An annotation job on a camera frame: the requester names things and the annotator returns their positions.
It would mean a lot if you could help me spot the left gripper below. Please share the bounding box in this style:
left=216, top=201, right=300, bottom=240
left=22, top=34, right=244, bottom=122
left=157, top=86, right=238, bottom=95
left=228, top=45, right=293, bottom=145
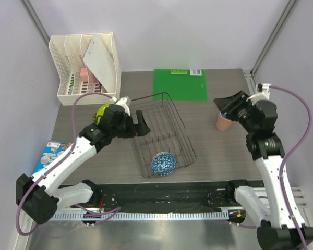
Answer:
left=111, top=110, right=150, bottom=139

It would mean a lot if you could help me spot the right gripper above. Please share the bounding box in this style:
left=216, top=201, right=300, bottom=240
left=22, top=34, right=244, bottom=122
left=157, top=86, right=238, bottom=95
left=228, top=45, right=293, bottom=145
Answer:
left=213, top=90, right=257, bottom=132

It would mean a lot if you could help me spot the pink plastic cup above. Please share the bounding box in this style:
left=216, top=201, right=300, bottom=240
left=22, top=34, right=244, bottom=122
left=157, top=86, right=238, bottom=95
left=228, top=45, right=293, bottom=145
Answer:
left=216, top=112, right=233, bottom=131

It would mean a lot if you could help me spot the lime green plate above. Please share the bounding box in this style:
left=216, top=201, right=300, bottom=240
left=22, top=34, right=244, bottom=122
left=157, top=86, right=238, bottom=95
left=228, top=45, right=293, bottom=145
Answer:
left=94, top=103, right=113, bottom=119

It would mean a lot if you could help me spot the blue patterned bowl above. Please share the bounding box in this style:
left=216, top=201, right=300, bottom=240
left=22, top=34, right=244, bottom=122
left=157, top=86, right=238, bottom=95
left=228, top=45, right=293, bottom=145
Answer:
left=151, top=152, right=178, bottom=177

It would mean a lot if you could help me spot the red floral plate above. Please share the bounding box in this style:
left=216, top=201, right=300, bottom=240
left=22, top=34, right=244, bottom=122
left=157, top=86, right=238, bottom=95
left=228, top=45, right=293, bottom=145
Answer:
left=92, top=114, right=98, bottom=124

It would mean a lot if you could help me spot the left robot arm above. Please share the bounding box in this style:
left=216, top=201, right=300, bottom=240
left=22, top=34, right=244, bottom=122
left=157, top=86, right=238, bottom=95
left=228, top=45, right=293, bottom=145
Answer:
left=16, top=104, right=151, bottom=224

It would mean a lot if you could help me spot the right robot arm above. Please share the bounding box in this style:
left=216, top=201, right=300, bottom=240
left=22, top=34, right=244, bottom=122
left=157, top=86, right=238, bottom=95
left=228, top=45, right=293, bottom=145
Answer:
left=214, top=91, right=313, bottom=249

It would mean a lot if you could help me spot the green cutting mat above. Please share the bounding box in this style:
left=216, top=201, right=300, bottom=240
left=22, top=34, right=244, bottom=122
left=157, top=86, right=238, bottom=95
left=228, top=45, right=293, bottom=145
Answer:
left=153, top=69, right=208, bottom=102

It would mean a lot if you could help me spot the pink box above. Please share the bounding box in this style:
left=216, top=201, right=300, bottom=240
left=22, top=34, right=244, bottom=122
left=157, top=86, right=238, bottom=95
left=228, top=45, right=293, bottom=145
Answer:
left=80, top=68, right=89, bottom=82

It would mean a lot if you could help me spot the white board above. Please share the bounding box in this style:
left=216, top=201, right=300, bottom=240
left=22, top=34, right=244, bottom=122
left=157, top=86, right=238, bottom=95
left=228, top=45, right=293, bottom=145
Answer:
left=83, top=33, right=116, bottom=93

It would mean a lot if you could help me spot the white file organizer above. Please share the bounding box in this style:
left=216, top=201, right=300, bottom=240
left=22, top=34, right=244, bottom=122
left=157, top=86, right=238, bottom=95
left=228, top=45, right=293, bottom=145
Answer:
left=49, top=32, right=122, bottom=106

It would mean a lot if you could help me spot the blue printed booklet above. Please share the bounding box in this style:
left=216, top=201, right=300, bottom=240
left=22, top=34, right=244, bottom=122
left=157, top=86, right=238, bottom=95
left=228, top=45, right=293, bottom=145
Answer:
left=34, top=141, right=71, bottom=172

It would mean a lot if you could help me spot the black wire dish rack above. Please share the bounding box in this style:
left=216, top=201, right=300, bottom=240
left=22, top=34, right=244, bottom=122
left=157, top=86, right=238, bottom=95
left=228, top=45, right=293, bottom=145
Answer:
left=130, top=92, right=197, bottom=178

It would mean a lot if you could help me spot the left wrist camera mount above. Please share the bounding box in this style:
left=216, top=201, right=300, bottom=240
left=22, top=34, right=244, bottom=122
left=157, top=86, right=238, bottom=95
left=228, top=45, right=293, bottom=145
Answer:
left=112, top=96, right=131, bottom=107

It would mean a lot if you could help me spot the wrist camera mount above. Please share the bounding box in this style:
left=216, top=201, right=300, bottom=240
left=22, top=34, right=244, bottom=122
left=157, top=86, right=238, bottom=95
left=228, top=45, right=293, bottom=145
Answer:
left=247, top=83, right=271, bottom=105
left=112, top=96, right=131, bottom=107

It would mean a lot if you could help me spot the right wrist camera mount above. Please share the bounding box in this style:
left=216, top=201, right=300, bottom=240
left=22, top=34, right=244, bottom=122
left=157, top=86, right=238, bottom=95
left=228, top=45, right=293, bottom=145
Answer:
left=247, top=83, right=271, bottom=105

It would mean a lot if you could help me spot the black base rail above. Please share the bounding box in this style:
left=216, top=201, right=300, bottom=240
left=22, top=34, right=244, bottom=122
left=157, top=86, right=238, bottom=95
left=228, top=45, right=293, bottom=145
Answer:
left=78, top=182, right=240, bottom=214

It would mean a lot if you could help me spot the white slotted cable duct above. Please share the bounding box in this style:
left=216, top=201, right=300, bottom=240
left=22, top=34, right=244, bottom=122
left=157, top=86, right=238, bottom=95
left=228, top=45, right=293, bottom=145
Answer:
left=50, top=209, right=229, bottom=221

